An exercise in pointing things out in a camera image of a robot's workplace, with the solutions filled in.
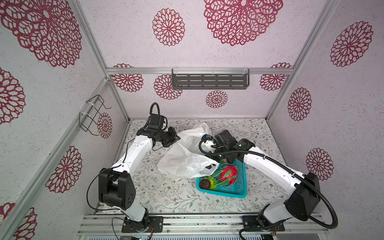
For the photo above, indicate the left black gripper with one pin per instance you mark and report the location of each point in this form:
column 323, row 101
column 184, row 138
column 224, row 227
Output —
column 174, row 137

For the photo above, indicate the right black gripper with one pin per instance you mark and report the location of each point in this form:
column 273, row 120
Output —
column 218, row 146

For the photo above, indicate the white plastic bag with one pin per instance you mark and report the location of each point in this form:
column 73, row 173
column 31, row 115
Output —
column 184, row 160

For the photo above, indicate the dark brown round fruit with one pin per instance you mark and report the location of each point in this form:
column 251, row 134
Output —
column 205, row 184

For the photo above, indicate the green avocado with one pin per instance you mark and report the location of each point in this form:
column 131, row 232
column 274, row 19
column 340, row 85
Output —
column 213, row 183

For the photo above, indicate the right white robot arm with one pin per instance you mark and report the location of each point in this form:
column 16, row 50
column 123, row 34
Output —
column 301, row 200

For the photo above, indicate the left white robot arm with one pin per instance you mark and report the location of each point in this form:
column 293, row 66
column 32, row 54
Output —
column 116, row 187

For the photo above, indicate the teal plastic basket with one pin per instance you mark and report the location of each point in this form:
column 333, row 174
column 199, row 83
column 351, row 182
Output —
column 236, row 190

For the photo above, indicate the grey slotted wall shelf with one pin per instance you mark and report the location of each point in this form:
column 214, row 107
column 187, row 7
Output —
column 212, row 80

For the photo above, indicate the black wire wall rack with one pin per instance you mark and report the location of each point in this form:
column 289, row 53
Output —
column 87, row 118

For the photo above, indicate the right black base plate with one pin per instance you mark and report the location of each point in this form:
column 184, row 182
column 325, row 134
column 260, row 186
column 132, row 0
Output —
column 260, row 224

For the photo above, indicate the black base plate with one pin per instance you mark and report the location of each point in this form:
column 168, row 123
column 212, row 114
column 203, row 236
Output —
column 149, row 224
column 260, row 224

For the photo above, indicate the aluminium front rail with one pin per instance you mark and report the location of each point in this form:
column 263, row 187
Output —
column 190, row 224

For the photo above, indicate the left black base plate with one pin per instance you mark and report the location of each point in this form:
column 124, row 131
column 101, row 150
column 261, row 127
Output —
column 149, row 224

